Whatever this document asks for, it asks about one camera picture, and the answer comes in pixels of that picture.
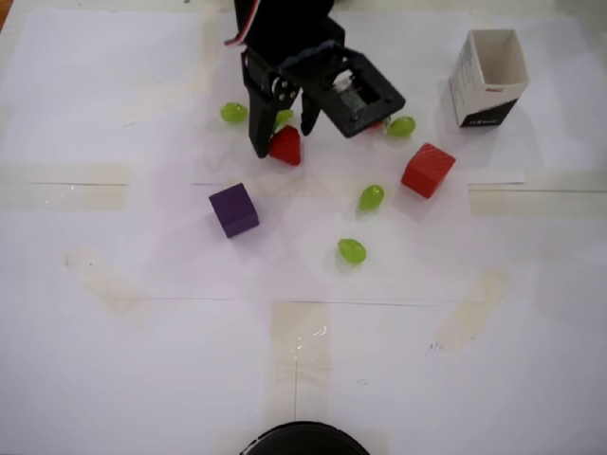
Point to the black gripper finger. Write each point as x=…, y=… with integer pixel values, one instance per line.
x=261, y=123
x=309, y=114

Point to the red strawberry with long stem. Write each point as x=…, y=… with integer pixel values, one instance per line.
x=287, y=147

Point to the red strawberry with leafy top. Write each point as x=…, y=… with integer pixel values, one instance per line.
x=375, y=125

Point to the white and black paper box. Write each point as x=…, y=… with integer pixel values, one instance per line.
x=483, y=111

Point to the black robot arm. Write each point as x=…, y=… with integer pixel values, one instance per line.
x=284, y=8

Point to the green grape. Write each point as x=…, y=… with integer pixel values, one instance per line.
x=233, y=113
x=403, y=127
x=352, y=250
x=284, y=116
x=371, y=197

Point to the purple cube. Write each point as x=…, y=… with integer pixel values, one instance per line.
x=233, y=211

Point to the red cube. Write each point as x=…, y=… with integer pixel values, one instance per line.
x=427, y=170

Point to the beige masking tape strip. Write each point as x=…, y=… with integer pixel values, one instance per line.
x=545, y=204
x=109, y=289
x=303, y=360
x=469, y=313
x=71, y=189

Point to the black round base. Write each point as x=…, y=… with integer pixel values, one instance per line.
x=303, y=441

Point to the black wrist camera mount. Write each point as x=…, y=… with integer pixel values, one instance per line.
x=353, y=121

